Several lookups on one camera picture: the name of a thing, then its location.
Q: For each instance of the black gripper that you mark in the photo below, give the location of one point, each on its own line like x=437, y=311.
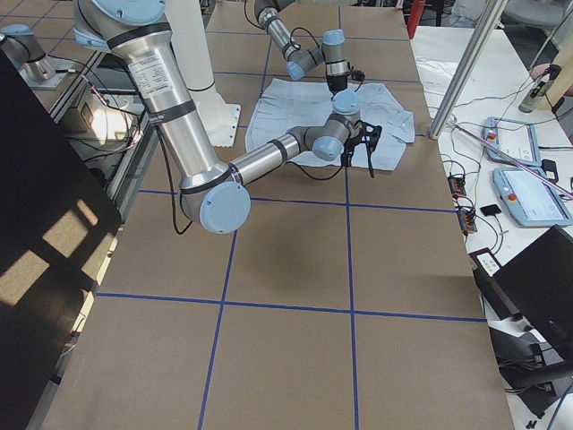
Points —
x=354, y=142
x=337, y=83

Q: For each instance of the light blue button-up shirt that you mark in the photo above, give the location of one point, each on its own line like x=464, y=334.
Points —
x=326, y=122

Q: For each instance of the blue teach pendant far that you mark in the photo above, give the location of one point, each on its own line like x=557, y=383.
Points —
x=514, y=138

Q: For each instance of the blue teach pendant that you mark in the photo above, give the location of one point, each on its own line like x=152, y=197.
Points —
x=514, y=138
x=530, y=202

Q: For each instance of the blue teach pendant near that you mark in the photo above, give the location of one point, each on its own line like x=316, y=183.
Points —
x=530, y=202

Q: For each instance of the black monitor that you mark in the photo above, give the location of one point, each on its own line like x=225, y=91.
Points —
x=56, y=226

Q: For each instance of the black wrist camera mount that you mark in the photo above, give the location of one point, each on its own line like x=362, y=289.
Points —
x=356, y=75
x=370, y=139

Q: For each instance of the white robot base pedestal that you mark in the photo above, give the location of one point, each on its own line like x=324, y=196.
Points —
x=189, y=41

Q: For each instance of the grey aluminium frame post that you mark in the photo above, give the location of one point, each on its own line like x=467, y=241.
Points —
x=474, y=48

